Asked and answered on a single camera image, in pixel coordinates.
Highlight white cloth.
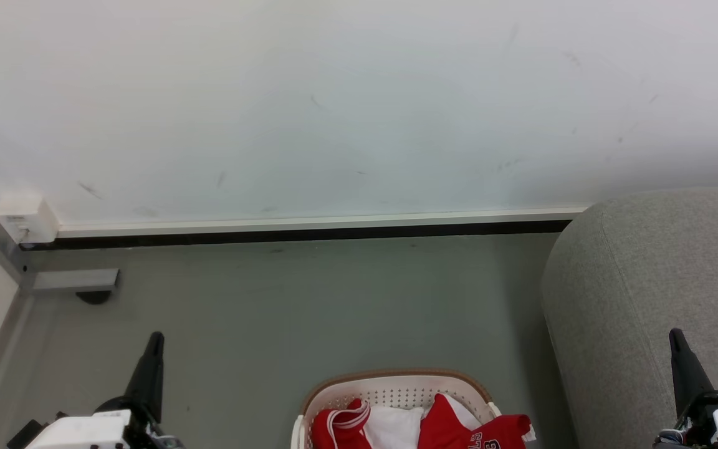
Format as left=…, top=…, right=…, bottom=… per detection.
left=364, top=394, right=483, bottom=449

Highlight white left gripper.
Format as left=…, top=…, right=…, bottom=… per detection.
left=7, top=332, right=185, bottom=449

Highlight grey metal partition frame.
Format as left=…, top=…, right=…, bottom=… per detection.
left=0, top=176, right=120, bottom=449

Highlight grey fabric sofa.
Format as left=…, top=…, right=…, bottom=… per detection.
left=541, top=187, right=718, bottom=449

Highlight red Bulls 23 jersey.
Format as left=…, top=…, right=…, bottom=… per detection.
left=417, top=393, right=535, bottom=449

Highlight white plastic laundry basket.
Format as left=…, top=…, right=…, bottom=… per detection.
left=290, top=369, right=537, bottom=449

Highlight white wall junction box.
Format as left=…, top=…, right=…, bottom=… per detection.
left=0, top=193, right=60, bottom=245

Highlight red shorts with white stripes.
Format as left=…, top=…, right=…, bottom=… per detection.
left=310, top=398, right=373, bottom=449

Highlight white and black wall baseboard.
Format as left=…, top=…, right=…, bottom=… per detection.
left=19, top=206, right=590, bottom=251

